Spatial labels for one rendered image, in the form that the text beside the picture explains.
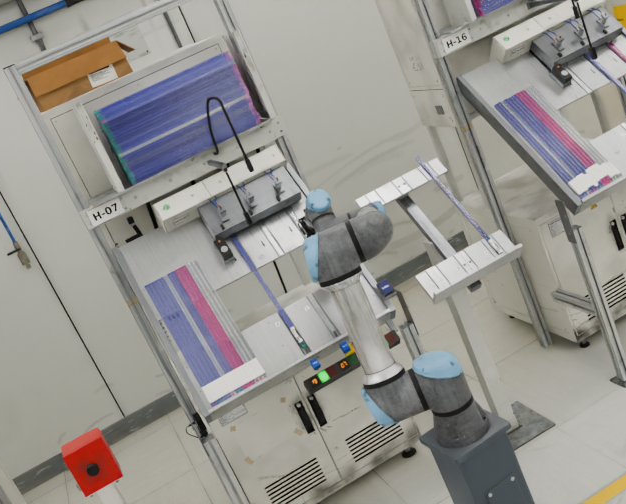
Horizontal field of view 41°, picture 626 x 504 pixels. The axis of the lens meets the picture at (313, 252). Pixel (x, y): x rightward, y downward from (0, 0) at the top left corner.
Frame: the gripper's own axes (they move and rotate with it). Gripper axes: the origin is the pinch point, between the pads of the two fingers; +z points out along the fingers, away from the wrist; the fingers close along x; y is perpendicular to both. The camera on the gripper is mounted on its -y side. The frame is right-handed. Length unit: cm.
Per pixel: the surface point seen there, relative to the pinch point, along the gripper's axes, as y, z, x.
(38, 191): 133, 117, 75
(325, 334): -28.6, -4.1, 14.0
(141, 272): 24, 5, 55
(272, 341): -21.8, -3.0, 29.7
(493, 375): -64, 31, -38
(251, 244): 13.4, 3.3, 17.9
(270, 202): 22.2, -1.2, 5.4
